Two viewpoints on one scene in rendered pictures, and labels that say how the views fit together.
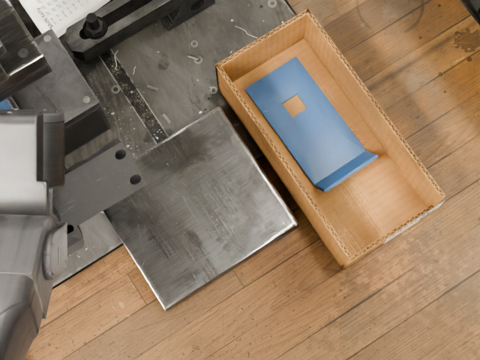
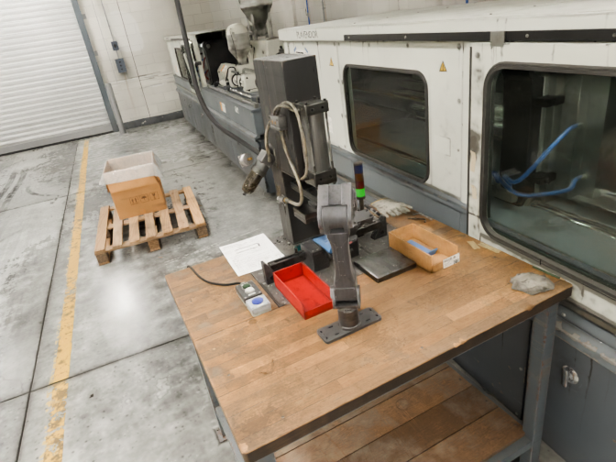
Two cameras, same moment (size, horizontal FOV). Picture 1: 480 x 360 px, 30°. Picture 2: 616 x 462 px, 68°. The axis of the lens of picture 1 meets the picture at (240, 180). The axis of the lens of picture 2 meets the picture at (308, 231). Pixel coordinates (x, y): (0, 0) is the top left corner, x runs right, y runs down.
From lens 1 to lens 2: 1.25 m
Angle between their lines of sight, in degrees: 49
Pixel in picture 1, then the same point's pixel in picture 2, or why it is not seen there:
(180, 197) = (380, 260)
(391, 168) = (443, 255)
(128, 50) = (363, 243)
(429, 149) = not seen: hidden behind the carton
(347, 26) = not seen: hidden behind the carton
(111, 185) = (365, 215)
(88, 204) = (359, 218)
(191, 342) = (386, 288)
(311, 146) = not seen: hidden behind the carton
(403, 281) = (451, 274)
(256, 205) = (402, 260)
